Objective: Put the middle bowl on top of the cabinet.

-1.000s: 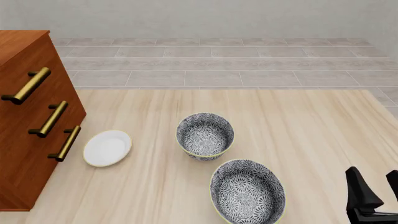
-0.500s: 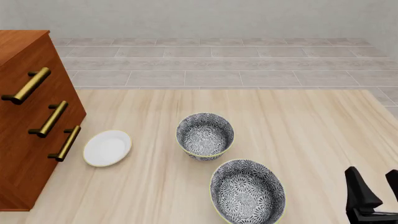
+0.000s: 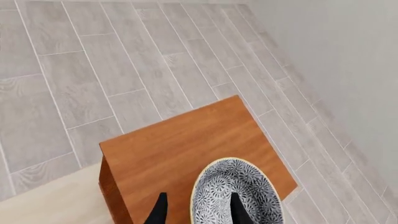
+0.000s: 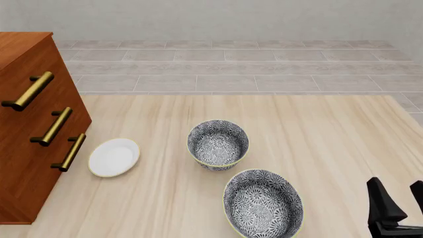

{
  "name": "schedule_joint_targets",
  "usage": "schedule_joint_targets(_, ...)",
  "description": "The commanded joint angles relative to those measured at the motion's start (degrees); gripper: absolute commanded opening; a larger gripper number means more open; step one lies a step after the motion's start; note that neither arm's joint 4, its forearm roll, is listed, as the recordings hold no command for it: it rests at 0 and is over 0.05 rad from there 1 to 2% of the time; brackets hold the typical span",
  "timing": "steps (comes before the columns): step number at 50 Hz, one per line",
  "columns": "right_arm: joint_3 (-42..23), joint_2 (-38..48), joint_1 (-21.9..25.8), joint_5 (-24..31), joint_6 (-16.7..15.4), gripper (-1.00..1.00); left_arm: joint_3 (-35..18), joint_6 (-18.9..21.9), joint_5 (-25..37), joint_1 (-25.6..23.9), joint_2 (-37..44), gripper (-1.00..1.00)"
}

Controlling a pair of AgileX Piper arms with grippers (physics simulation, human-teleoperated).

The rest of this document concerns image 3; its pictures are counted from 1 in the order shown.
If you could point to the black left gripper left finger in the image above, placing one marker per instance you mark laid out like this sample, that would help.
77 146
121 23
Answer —
159 212

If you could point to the patterned black and white bowl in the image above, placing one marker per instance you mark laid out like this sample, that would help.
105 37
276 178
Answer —
217 184

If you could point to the wooden cabinet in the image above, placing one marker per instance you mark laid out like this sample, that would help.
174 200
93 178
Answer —
174 151

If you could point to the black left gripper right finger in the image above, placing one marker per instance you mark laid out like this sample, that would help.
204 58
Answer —
238 211

